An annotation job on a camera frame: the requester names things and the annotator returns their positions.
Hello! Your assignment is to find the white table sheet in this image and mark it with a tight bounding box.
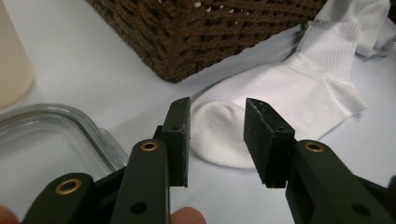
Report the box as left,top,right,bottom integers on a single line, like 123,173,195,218
0,0,396,224

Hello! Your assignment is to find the white ribbed sock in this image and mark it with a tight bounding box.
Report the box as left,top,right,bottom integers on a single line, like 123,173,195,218
314,0,396,59
190,20,370,171

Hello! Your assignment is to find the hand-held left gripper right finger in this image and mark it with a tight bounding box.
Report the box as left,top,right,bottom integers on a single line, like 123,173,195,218
243,98,390,224

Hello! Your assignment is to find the brown woven basket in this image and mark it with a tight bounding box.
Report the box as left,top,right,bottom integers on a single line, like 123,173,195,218
87,0,328,84

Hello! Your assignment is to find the clear plastic box lid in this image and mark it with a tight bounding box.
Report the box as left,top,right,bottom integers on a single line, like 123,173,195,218
0,103,130,220

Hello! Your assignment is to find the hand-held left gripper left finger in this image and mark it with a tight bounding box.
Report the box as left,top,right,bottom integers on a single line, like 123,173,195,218
110,96,191,224

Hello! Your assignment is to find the cream divided storage box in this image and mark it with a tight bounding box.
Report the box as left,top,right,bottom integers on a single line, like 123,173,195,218
0,0,35,110

